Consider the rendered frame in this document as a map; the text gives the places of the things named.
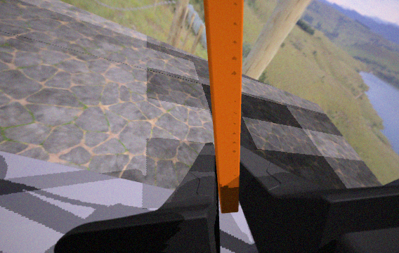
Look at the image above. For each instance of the orange bar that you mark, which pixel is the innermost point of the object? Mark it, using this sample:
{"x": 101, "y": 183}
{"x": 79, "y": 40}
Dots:
{"x": 224, "y": 29}

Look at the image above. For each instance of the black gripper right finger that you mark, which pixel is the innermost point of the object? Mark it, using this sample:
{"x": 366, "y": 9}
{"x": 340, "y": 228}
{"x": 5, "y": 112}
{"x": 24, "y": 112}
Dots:
{"x": 288, "y": 214}

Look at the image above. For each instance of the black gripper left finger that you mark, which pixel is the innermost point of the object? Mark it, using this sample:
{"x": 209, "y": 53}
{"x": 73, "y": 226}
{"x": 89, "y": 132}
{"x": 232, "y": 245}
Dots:
{"x": 188, "y": 222}

